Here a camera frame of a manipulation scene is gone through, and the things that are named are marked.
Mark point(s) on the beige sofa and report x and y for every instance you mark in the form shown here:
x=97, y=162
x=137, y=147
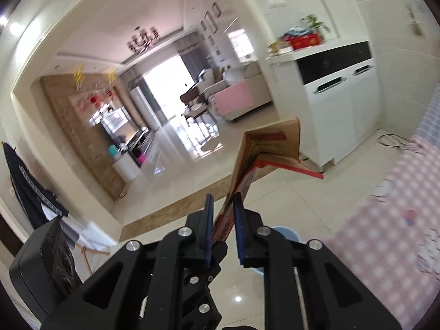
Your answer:
x=249, y=72

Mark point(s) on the light blue plastic bucket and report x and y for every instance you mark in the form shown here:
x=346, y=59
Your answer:
x=289, y=234

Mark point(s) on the television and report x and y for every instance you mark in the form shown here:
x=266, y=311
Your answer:
x=120, y=127

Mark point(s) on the white cylindrical bin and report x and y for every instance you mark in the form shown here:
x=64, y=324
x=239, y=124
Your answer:
x=126, y=168

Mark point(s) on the pink blanket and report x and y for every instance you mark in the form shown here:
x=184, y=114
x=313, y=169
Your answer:
x=235, y=97

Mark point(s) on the white sideboard cabinet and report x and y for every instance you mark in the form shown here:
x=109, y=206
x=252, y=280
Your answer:
x=333, y=90

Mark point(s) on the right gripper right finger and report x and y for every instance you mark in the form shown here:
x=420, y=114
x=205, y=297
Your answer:
x=305, y=285

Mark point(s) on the red gift box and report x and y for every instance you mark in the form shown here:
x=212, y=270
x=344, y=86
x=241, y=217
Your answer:
x=305, y=41

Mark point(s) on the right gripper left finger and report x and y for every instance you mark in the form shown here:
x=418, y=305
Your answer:
x=160, y=285

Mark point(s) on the pink and purple checkered tablecloth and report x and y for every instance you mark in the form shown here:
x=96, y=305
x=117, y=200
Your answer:
x=391, y=242

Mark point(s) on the dark wooden chair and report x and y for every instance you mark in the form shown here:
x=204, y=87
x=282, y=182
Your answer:
x=195, y=104

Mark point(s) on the black chandelier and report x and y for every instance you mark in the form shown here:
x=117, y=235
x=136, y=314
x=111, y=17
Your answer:
x=143, y=39

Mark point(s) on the red brown cardboard box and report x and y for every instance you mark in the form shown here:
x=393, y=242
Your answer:
x=277, y=145

